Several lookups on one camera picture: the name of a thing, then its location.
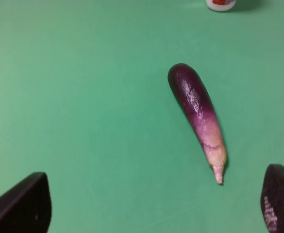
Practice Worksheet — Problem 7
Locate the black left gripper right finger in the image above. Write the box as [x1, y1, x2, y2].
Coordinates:
[260, 164, 284, 233]

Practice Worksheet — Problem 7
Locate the white plastic bottle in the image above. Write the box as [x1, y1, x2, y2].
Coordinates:
[206, 0, 236, 12]

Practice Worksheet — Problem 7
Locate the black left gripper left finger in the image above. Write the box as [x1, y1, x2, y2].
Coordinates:
[0, 172, 52, 233]

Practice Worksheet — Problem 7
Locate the green table cloth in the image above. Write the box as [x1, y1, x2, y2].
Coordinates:
[0, 0, 284, 233]

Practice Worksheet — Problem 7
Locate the purple eggplant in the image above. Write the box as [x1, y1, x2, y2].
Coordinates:
[167, 63, 227, 185]

